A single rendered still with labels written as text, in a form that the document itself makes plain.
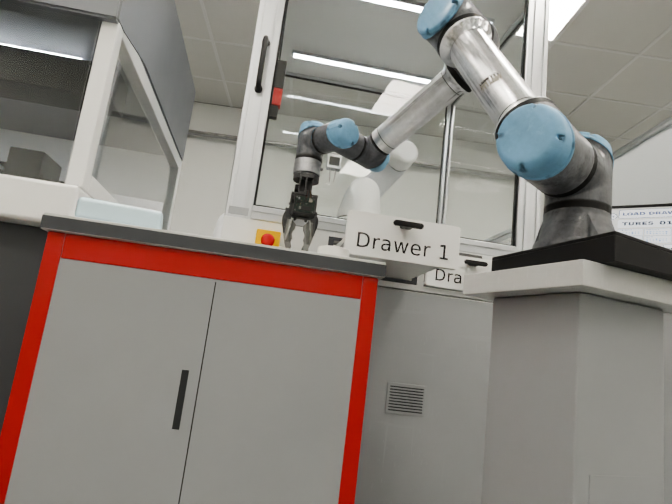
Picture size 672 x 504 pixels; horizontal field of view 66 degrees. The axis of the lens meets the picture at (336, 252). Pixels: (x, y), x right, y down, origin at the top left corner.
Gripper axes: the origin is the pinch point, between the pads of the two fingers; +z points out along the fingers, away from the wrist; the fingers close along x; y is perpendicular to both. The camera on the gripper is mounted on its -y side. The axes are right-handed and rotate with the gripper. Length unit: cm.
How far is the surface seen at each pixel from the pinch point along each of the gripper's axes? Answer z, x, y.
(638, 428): 32, 55, 60
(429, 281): 1.1, 42.8, -15.9
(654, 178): -90, 197, -112
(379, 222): -6.5, 18.8, 16.6
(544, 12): -103, 78, -19
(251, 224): -8.8, -13.8, -16.6
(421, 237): -4.3, 29.8, 16.4
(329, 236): -8.7, 10.2, -17.0
